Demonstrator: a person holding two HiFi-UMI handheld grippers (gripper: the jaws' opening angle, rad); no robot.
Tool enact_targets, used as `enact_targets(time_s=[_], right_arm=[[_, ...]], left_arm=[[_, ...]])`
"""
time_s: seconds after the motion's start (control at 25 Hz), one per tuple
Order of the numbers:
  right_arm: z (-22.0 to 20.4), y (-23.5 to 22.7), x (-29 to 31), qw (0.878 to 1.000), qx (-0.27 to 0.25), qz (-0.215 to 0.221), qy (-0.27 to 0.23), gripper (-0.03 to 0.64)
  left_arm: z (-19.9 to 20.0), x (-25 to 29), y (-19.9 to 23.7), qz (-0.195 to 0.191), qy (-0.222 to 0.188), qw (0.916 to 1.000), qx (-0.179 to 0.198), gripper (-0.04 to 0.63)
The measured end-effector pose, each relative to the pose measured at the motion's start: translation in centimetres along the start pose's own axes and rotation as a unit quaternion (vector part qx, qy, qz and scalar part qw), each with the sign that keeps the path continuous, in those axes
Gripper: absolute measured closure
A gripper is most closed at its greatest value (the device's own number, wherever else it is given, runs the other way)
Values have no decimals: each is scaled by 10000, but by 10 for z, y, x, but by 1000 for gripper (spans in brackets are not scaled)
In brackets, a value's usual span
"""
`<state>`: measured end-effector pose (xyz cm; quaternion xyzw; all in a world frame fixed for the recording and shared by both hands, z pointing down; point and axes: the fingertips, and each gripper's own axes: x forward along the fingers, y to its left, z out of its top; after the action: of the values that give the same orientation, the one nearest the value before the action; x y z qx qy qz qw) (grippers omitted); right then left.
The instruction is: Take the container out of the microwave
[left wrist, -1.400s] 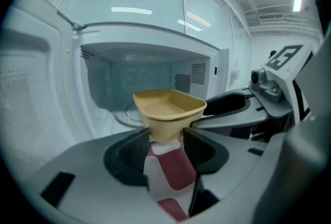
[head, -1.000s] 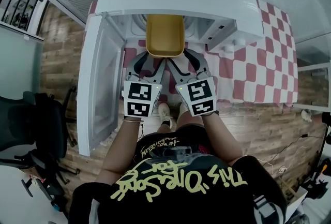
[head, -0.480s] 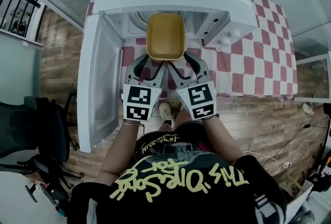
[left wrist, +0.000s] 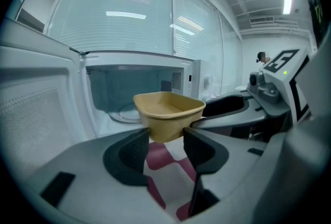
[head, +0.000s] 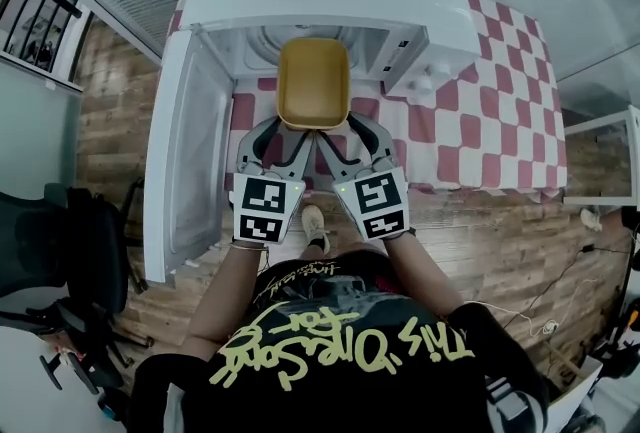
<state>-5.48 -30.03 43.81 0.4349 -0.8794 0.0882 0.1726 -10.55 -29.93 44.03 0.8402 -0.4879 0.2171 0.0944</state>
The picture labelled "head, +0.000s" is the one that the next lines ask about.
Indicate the white microwave door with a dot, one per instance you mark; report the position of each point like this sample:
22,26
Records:
190,146

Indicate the person's right forearm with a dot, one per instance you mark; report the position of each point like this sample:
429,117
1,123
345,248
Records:
425,276

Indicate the white shoe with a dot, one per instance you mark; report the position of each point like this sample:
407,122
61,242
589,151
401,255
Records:
591,218

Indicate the person's black printed shirt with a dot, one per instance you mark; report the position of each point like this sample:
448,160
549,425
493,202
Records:
350,371

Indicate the glass side table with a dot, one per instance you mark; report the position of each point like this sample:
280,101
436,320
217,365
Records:
600,161

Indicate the black metal railing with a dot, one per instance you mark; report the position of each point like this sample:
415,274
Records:
37,16

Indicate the black office chair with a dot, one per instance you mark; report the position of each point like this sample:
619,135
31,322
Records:
85,246

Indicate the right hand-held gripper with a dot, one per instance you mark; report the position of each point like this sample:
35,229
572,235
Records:
380,206

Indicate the white desk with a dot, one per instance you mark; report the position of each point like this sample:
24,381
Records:
35,386

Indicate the person's left forearm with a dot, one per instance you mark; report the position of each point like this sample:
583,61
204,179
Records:
227,296

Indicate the person's beige shoe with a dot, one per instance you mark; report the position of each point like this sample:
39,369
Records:
315,221

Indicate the cardboard box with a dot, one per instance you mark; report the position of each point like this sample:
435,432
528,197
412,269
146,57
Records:
575,386

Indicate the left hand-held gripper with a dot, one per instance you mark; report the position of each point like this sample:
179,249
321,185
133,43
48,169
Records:
262,208

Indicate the pink checkered tablecloth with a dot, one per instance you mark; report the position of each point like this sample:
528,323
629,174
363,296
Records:
500,121

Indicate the yellow plastic container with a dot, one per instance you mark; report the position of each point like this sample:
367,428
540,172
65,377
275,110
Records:
312,86

